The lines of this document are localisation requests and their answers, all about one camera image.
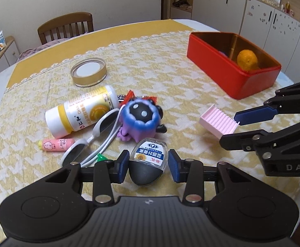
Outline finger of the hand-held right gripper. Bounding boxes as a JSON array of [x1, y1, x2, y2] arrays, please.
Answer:
[[219, 120, 300, 160], [234, 77, 300, 126]]

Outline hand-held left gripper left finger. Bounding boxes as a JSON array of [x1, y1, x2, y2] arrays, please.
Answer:
[[45, 150, 130, 206]]

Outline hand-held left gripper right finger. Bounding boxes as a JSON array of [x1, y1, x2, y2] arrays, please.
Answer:
[[168, 149, 246, 204]]

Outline pink ribbed soap dish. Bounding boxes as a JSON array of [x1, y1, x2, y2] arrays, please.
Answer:
[[199, 104, 240, 137]]

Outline white swim goggles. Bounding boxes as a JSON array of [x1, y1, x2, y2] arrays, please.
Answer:
[[60, 108, 125, 168]]

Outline purple round toy figure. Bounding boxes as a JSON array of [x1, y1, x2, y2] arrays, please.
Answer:
[[116, 97, 166, 142]]

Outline red rectangular tin box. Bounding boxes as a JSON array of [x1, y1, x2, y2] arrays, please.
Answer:
[[186, 31, 282, 100]]

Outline red tassel charm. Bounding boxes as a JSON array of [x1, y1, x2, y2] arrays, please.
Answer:
[[126, 90, 158, 104]]

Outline orange fruit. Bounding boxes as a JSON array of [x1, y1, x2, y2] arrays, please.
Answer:
[[237, 49, 259, 71]]

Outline white yellow supplement bottle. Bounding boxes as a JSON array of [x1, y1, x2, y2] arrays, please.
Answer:
[[45, 85, 120, 139]]

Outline pink lip balm tube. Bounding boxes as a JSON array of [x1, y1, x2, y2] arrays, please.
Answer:
[[37, 138, 75, 152]]

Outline long white cabinet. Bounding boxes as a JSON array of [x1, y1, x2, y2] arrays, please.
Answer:
[[239, 0, 300, 83]]

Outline gold round lid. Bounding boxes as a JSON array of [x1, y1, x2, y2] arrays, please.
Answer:
[[70, 58, 108, 87]]

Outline white two-door cabinet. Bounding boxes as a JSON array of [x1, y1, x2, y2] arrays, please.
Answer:
[[190, 0, 249, 31]]

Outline pink cloth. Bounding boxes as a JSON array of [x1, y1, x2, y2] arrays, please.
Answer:
[[16, 38, 70, 62]]

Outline wooden chair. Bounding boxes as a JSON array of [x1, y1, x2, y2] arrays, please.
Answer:
[[37, 12, 94, 46]]

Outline wooden side cabinet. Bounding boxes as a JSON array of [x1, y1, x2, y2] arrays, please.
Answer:
[[0, 36, 19, 79]]

